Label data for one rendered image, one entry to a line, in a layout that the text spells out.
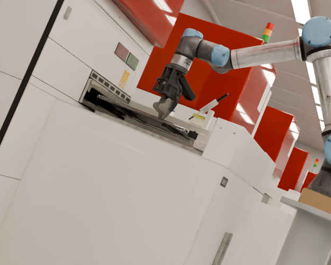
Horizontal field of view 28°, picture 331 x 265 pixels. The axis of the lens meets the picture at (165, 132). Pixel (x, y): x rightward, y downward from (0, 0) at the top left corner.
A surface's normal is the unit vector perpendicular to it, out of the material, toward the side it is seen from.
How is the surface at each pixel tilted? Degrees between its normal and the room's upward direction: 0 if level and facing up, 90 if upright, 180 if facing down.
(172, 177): 90
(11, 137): 90
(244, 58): 112
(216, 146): 90
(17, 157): 90
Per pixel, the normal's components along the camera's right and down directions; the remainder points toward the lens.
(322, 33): -0.29, -0.28
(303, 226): -0.63, -0.32
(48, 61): 0.88, 0.35
